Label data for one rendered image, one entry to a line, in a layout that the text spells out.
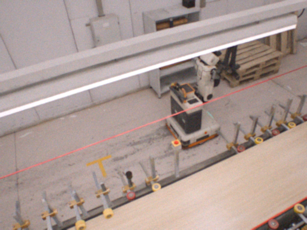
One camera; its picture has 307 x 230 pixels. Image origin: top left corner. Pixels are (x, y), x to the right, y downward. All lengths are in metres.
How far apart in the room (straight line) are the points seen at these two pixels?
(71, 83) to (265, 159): 2.14
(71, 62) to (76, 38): 3.20
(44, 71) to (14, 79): 0.13
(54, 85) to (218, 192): 1.78
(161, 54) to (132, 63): 0.16
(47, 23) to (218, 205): 3.42
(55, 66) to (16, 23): 3.08
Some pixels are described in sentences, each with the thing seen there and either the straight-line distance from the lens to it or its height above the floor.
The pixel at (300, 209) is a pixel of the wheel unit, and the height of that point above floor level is 0.90.
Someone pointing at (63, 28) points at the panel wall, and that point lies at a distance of 4.33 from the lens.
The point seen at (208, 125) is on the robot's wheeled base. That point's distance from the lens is 3.98.
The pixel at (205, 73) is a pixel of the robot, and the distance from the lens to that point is 3.49.
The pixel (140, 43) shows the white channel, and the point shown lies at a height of 2.45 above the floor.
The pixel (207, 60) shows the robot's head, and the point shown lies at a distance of 3.47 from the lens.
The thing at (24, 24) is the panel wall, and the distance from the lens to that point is 4.28.
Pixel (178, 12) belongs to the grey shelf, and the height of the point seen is 1.55.
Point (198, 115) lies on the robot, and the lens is 3.64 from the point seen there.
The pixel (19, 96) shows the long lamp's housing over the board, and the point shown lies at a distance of 1.27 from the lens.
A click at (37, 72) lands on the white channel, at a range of 1.22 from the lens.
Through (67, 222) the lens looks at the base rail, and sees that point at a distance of 2.75.
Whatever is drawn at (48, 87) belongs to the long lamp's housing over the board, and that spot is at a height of 2.37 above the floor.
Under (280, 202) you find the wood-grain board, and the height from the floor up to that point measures 0.90.
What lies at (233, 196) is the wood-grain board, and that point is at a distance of 2.49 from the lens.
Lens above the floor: 2.99
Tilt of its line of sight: 41 degrees down
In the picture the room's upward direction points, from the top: 6 degrees counter-clockwise
